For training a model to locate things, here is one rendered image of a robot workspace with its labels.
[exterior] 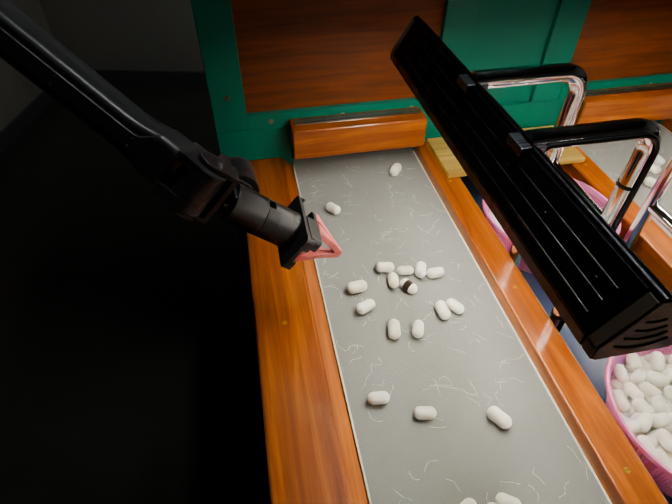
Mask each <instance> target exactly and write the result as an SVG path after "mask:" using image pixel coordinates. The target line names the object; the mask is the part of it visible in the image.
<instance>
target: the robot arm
mask: <svg viewBox="0 0 672 504"><path fill-rule="evenodd" d="M0 58H1V59H3V60H4V61H5V62H7V63H8V64H9V65H10V66H12V67H13V68H14V69H15V70H17V71H18V72H19V73H21V74H22V75H23V76H24V77H26V78H27V79H28V80H29V81H31V82H32V83H33V84H35V85H36V86H37V87H38V88H40V89H41V90H42V91H43V92H45V93H46V94H47V95H49V96H50V97H51V98H52V99H54V100H55V101H56V102H58V103H59V104H60V105H61V106H63V107H64V108H65V109H66V110H68V111H69V112H70V113H72V114H73V115H74V116H75V117H77V118H78V119H79V120H80V121H82V122H83V123H84V124H86V125H87V126H88V127H89V128H91V129H92V130H93V131H94V132H96V133H97V134H98V135H100V136H101V137H102V138H103V139H105V140H106V141H107V142H108V143H110V144H111V145H112V146H113V147H114V148H115V149H116V150H118V151H119V152H120V153H121V154H122V155H123V156H124V157H125V158H126V159H127V160H128V161H129V163H130V164H131V165H132V166H133V167H134V168H135V170H136V172H137V173H138V174H139V175H140V176H142V177H143V178H144V179H146V180H147V181H148V182H149V183H151V184H152V185H153V187H152V188H151V190H152V191H153V192H154V193H155V194H157V195H158V196H159V197H161V198H162V199H163V200H164V201H166V205H167V207H168V209H169V210H170V211H171V212H173V213H174V214H176V215H178V216H180V217H182V218H184V219H186V220H188V221H190V222H192V221H193V219H194V220H196V221H198V222H200V223H202V224H204V225H205V224H206V223H207V222H208V221H209V220H210V218H211V217H212V216H213V214H214V213H215V212H216V211H217V209H218V208H219V209H218V218H219V220H220V221H223V222H225V223H227V224H229V225H232V226H234V227H236V228H238V229H241V230H243V231H245V232H247V233H250V234H252V235H254V236H256V237H259V238H261V239H263V240H266V241H268V242H270V243H272V244H275V245H277V246H278V252H279V258H280V264H281V267H283V268H286V269H288V270H290V269H291V268H292V267H293V266H294V265H295V264H296V262H299V261H305V260H311V259H316V258H337V257H339V256H340V255H341V254H342V253H343V251H342V249H341V248H340V246H339V245H338V243H337V242H336V241H335V239H334V238H333V237H332V235H331V234H330V232H329V231H328V229H327V227H326V226H325V224H324V223H323V221H322V220H321V218H320V217H319V215H317V214H315V213H313V212H310V213H309V214H308V216H307V217H306V213H305V209H304V205H303V202H304V201H305V199H304V198H302V197H300V196H297V197H296V198H295V199H294V200H293V201H292V202H291V203H290V204H289V205H288V207H286V206H284V205H282V204H280V203H278V202H276V201H274V200H272V199H270V198H268V197H266V196H264V195H262V194H260V190H259V186H258V182H257V178H256V175H255V171H254V168H253V165H252V164H251V163H250V162H249V161H248V160H247V159H245V158H243V157H239V156H233V157H229V156H227V155H225V154H223V153H221V154H220V155H219V156H218V157H217V156H215V155H213V154H212V153H210V152H207V151H206V150H205V149H204V148H202V147H201V146H200V145H199V144H197V143H196V142H194V143H192V142H191V141H190V140H189V139H187V138H186V137H185V136H184V135H183V134H181V133H180V132H179V131H178V130H174V129H172V128H170V127H168V126H167V125H165V124H163V123H161V122H160V121H158V120H156V119H155V118H153V117H152V116H150V115H149V114H148V113H146V112H145V111H144V110H142V109H141V108H140V107H139V106H137V105H136V104H135V103H134V102H132V101H131V100H130V99H129V98H127V97H126V96H125V95H124V94H123V93H121V92H120V91H119V90H118V89H116V88H115V87H114V86H113V85H112V84H110V83H109V82H108V81H107V80H105V79H104V78H103V77H102V76H100V75H99V74H98V73H97V72H96V71H94V70H93V69H92V68H91V67H89V66H88V65H87V64H86V63H85V62H83V61H82V60H81V59H80V58H78V57H77V56H76V55H75V54H73V53H72V52H71V51H70V50H69V49H67V48H66V47H65V46H64V45H62V44H61V43H60V42H59V41H58V40H56V39H55V38H54V37H53V36H51V35H50V34H49V33H48V32H46V31H45V30H44V29H43V28H42V27H40V26H39V25H38V24H37V23H35V22H34V21H33V20H32V19H31V18H29V17H28V16H27V15H26V14H24V13H23V12H22V11H21V10H20V9H18V8H17V7H16V6H15V5H14V4H13V3H12V2H11V1H10V0H0ZM180 163H181V164H180ZM179 164H180V166H179V167H178V165H179ZM177 167H178V169H177V170H176V171H175V169H176V168H177ZM322 242H324V243H325V244H326V245H327V246H329V247H330V248H331V249H329V248H325V247H321V245H322Z"/></svg>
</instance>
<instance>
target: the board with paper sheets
mask: <svg viewBox="0 0 672 504"><path fill-rule="evenodd" d="M547 127H554V126H553V125H549V126H540V127H530V128H522V129H523V130H524V131H525V130H528V129H538V128H547ZM426 143H427V145H428V146H429V148H430V150H431V151H432V153H433V155H434V156H435V158H436V160H437V161H438V163H439V164H440V166H441V168H442V169H443V171H444V173H445V174H446V176H447V178H454V177H463V176H467V174H466V173H465V171H464V169H463V168H462V166H461V165H460V163H459V162H458V160H457V159H456V157H455V156H454V154H453V153H452V151H451V150H450V148H449V147H448V145H447V144H446V142H445V141H444V139H443V138H442V137H436V138H427V140H426ZM585 159H586V158H585V157H584V156H583V155H582V154H581V153H580V152H579V151H578V150H577V149H576V148H575V147H566V148H564V151H563V153H562V156H561V158H560V161H559V164H560V165H564V164H572V163H580V162H584V161H585Z"/></svg>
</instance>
